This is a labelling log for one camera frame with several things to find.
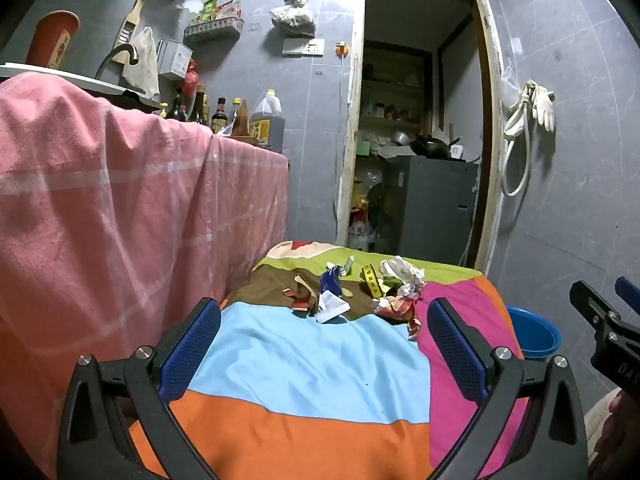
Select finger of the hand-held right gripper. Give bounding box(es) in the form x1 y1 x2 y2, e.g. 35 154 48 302
615 276 640 312
569 280 621 332

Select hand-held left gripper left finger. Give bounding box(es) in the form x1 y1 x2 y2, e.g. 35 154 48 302
56 297 222 480

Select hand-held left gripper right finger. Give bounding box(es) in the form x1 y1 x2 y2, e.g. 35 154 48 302
426 297 589 480

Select blue plastic bucket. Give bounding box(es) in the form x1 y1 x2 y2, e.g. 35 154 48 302
505 305 562 361

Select red wrapper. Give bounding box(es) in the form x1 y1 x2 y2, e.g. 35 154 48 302
372 294 424 342

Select yellow printed strip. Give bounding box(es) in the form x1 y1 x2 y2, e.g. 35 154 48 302
361 262 382 298

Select green white wrapper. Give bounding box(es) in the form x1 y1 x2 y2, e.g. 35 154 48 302
327 255 355 278

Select blue wrapper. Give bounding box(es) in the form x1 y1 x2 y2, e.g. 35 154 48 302
319 266 346 302

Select person's right hand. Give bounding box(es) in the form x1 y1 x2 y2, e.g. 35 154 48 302
589 389 640 480

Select colourful patchwork blanket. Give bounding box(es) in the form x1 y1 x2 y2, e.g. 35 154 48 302
127 240 531 480

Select dark grey cabinet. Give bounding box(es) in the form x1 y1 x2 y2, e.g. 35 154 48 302
382 155 480 264

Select clear plastic bags on floor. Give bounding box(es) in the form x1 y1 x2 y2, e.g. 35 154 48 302
347 212 382 252

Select pink checked cloth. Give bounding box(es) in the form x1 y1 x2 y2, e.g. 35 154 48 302
0 72 291 480

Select white rubber gloves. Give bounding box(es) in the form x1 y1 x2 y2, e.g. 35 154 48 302
520 80 557 134

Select black wok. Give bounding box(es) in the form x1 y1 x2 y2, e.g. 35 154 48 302
409 135 453 160

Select brown pyramid carton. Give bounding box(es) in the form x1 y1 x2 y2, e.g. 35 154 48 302
231 100 252 138

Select dark sauce bottle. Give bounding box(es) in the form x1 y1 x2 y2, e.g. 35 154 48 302
167 89 188 122
192 84 210 126
211 97 228 134

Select large cooking oil jug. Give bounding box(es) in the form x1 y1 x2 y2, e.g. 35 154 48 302
249 89 286 148

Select wooden storage shelves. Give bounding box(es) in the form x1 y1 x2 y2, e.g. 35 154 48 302
360 47 434 132

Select red hanging bag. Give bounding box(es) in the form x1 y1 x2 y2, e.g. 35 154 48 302
181 59 200 96

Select beige cloth bag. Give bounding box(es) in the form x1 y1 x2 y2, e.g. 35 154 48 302
121 26 161 102

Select white sink counter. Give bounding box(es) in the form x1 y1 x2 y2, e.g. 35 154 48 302
0 62 163 109

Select black faucet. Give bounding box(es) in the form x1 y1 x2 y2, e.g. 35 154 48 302
95 44 140 81

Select red paper cup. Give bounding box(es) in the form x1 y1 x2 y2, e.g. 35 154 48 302
25 10 81 70

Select row of seasoning packets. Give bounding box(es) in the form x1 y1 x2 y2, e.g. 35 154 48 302
199 0 242 23

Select bundle of white plastic bags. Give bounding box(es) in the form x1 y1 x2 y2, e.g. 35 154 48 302
270 0 317 32

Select white hose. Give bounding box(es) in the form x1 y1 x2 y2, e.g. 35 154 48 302
500 80 534 198

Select wooden door frame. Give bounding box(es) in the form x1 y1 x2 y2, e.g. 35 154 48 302
334 0 506 276

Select grey plastic wall basket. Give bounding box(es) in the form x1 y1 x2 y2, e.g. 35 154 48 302
159 39 194 80

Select grey wall shelf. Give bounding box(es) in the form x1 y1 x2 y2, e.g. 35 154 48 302
183 17 245 46

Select white wall switch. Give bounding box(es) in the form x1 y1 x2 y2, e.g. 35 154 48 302
281 37 325 57

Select wooden handled grater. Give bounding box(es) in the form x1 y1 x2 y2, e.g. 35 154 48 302
111 0 146 66

